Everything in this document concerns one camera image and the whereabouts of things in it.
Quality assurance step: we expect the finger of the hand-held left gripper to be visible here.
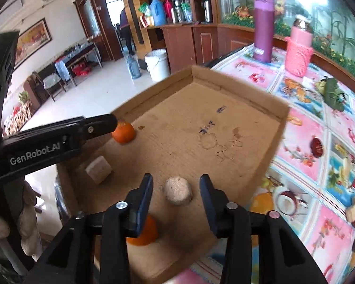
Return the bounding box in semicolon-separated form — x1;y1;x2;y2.
77;113;118;146

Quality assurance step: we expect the red bag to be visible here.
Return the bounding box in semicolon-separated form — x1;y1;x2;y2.
72;65;92;77

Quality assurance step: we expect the blue cloth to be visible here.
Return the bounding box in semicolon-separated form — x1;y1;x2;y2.
55;59;70;80

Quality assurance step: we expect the dark wooden bench table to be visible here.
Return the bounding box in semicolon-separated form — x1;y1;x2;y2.
55;43;102;86

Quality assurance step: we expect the blue thermos flask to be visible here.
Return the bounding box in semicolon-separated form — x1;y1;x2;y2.
150;0;167;26

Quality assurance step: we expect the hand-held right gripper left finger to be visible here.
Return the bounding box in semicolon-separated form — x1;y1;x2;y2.
24;173;154;284

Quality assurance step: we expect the green snack bag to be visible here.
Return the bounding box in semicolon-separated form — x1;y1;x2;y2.
138;2;152;18

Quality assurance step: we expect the small red date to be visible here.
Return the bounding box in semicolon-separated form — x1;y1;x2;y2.
310;137;324;157

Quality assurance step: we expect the dark steel thermos flask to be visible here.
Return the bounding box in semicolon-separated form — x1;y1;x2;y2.
201;0;213;23

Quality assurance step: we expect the jar in pink knit sleeve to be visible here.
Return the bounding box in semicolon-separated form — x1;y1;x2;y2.
284;14;314;78

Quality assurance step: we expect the brown wooden cabinet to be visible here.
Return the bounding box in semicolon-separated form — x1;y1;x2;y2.
140;21;255;74

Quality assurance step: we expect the flower and bamboo mural panel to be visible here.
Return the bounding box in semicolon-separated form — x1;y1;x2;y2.
213;0;355;79

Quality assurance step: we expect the person's left hand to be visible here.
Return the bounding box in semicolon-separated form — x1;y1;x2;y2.
0;181;44;275

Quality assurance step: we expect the green leaf-wrapped rice dumpling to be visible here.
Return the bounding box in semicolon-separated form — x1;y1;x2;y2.
315;77;355;112

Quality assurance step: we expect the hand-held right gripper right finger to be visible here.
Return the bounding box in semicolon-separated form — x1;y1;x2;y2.
199;174;328;284

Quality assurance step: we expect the wooden chair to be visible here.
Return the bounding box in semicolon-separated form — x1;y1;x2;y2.
32;62;67;101

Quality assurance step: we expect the purple thermos bottle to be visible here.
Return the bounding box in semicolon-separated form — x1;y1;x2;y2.
253;0;275;63

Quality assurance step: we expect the mandarin orange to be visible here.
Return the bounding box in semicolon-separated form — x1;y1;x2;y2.
126;214;159;247
111;121;136;145

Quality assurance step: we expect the white plastic bucket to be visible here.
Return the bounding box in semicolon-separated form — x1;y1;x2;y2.
144;49;170;82

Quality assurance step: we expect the shallow cardboard box tray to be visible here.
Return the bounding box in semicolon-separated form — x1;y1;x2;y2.
56;64;290;284

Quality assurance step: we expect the blue-grey water jug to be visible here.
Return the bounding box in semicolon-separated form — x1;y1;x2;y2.
127;55;142;80

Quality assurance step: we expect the black and silver thermos flask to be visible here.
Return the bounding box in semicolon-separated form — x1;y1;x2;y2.
172;0;186;22

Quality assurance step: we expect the framed wall picture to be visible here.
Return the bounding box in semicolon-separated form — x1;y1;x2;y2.
14;18;53;70

